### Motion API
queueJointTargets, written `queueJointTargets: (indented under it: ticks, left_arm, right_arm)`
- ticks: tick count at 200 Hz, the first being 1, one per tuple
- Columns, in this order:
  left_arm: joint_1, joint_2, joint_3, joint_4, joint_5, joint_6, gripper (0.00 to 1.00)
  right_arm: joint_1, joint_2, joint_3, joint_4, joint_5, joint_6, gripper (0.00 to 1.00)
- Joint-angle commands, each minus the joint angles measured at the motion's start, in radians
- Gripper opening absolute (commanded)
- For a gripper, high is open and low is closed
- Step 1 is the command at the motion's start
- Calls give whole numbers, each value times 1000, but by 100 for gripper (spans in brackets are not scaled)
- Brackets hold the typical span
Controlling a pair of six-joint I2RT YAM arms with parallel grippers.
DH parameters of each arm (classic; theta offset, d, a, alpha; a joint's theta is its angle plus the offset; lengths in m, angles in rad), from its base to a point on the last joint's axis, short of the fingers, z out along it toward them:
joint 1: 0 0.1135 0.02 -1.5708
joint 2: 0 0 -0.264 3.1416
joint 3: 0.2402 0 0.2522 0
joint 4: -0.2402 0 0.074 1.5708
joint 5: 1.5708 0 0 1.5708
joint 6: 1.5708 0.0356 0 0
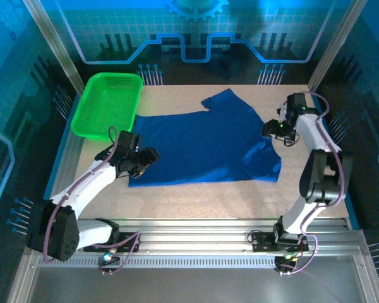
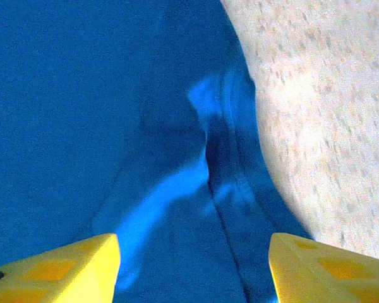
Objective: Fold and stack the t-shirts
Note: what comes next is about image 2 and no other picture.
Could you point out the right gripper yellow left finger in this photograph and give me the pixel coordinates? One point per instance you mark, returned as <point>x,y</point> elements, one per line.
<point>60,271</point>

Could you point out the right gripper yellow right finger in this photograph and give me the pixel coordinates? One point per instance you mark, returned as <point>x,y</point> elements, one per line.
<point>328,274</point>

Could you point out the blue t-shirt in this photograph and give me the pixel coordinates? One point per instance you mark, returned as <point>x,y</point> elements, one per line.
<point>82,94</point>

